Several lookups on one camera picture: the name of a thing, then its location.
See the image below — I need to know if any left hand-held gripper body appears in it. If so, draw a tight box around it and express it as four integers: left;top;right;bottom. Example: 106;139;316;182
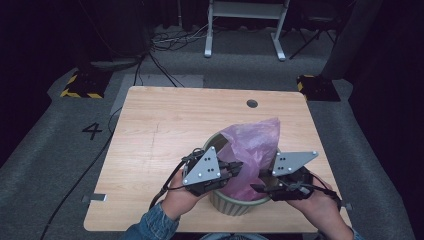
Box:
181;145;235;197

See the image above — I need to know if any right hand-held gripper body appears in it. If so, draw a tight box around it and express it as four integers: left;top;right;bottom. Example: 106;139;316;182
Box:
266;150;319;202

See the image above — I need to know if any pink plastic bag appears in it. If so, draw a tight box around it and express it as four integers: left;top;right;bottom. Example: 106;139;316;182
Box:
215;117;282;202

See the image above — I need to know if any green plastic bucket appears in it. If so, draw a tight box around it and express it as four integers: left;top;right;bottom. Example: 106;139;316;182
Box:
202;131;273;217

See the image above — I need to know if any person's left hand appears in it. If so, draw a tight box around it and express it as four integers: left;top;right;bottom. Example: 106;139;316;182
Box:
160;169;208;222

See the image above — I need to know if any person's right hand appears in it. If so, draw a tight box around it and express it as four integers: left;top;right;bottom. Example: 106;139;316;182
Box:
286;181;355;240

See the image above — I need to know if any person's denim lap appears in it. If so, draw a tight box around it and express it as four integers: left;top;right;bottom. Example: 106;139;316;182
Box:
199;232;270;240

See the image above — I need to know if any black yellow striped base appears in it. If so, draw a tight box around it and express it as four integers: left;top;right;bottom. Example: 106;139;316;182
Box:
60;68;113;100
296;74;342;102

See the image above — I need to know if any grey table edge tab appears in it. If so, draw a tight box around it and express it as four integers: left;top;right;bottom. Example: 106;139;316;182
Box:
81;193;108;204

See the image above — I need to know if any black folding tripod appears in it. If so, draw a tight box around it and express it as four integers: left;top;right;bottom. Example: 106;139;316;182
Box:
289;13;338;61

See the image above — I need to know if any grey curtain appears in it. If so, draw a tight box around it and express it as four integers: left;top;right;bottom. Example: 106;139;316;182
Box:
320;0;384;81

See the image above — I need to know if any white metal stand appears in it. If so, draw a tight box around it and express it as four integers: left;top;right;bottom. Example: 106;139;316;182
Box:
203;0;291;62

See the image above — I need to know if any left hand-held gripper cable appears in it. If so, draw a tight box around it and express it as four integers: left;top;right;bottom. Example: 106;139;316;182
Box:
148;148;205;211

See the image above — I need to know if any hand-held gripper cable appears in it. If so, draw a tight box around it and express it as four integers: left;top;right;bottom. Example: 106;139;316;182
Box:
309;172;343;212
148;148;205;211

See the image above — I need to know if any right hand-held gripper cable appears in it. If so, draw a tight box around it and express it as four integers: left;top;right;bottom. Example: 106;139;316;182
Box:
309;172;343;212

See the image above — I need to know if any long black floor cable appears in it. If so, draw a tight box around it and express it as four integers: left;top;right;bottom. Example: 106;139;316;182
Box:
39;105;124;240

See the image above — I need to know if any bundle of floor cables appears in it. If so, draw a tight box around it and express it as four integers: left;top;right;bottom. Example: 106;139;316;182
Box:
149;22;214;53

